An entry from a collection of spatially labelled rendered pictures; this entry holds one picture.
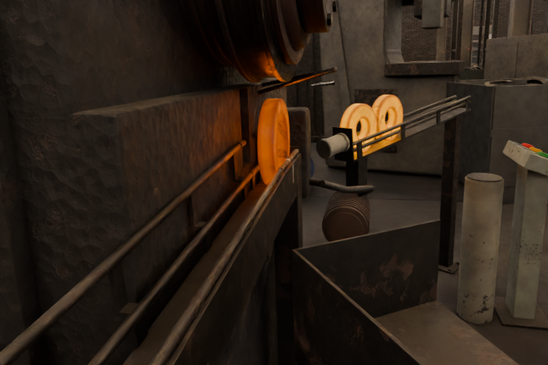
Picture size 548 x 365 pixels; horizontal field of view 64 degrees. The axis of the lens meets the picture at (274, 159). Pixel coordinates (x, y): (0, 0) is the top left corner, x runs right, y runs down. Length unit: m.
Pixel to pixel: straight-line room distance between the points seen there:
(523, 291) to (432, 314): 1.21
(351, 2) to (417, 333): 3.24
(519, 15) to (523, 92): 6.83
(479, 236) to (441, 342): 1.09
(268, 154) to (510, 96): 2.27
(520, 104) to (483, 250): 1.51
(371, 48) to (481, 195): 2.20
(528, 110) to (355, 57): 1.33
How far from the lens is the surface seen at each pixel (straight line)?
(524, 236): 1.72
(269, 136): 0.85
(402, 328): 0.57
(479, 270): 1.68
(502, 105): 2.95
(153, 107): 0.58
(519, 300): 1.82
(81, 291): 0.45
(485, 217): 1.61
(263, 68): 0.83
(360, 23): 3.62
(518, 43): 5.13
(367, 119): 1.42
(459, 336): 0.58
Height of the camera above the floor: 0.92
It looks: 13 degrees down
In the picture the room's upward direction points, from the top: 2 degrees counter-clockwise
